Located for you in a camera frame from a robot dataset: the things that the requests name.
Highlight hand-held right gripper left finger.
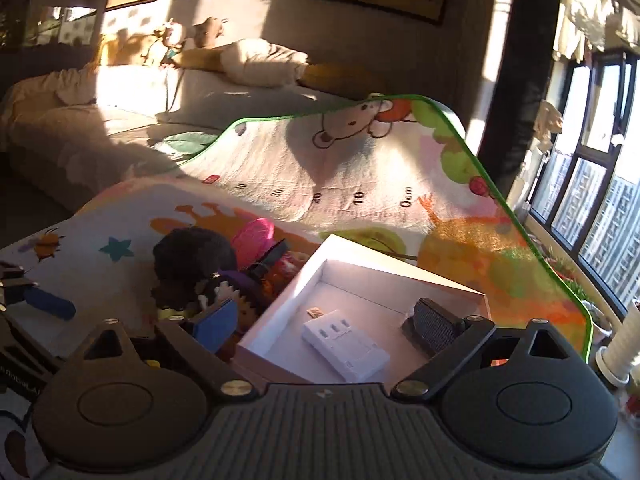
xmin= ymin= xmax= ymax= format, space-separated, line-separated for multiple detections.
xmin=82 ymin=299 xmax=256 ymax=401

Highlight black plush toy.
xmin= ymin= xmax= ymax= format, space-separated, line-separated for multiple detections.
xmin=151 ymin=227 xmax=238 ymax=312

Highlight white power strip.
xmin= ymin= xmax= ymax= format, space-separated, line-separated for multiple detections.
xmin=301 ymin=309 xmax=391 ymax=382

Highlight beige sofa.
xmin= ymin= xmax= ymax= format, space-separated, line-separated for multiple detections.
xmin=0 ymin=57 xmax=471 ymax=213

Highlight black framed window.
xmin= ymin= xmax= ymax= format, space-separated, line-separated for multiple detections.
xmin=529 ymin=50 xmax=640 ymax=322

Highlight white ribbed plant pot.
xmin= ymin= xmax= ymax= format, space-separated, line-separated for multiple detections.
xmin=594 ymin=344 xmax=637 ymax=387

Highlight white cardboard box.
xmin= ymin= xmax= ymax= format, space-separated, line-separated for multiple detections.
xmin=234 ymin=234 xmax=493 ymax=392

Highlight printed cartoon play mat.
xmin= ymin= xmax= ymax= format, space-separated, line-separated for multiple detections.
xmin=0 ymin=94 xmax=594 ymax=480

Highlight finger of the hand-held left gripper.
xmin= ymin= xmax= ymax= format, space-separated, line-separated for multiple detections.
xmin=0 ymin=260 xmax=77 ymax=322
xmin=0 ymin=306 xmax=63 ymax=376

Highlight pink plastic basket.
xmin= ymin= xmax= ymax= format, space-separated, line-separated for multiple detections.
xmin=231 ymin=217 xmax=276 ymax=271

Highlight beige plush animal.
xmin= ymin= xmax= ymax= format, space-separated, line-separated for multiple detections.
xmin=192 ymin=16 xmax=231 ymax=50

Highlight glass cabinet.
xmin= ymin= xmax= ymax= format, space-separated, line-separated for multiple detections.
xmin=0 ymin=0 xmax=99 ymax=52

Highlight black curtain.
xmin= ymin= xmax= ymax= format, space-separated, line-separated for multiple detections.
xmin=476 ymin=0 xmax=564 ymax=207

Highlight small green plants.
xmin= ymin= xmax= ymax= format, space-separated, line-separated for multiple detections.
xmin=549 ymin=254 xmax=597 ymax=312

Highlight yellow pillow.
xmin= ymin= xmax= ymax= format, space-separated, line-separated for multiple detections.
xmin=172 ymin=47 xmax=227 ymax=72
xmin=299 ymin=62 xmax=373 ymax=100

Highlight white folded blanket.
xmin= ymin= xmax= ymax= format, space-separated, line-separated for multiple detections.
xmin=220 ymin=39 xmax=309 ymax=88

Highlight hanging beige cloth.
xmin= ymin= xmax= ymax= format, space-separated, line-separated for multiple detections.
xmin=531 ymin=100 xmax=564 ymax=137

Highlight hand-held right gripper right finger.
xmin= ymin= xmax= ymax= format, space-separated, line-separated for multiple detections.
xmin=391 ymin=315 xmax=583 ymax=401

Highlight doll with purple hat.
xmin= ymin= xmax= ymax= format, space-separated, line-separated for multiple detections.
xmin=197 ymin=240 xmax=307 ymax=336

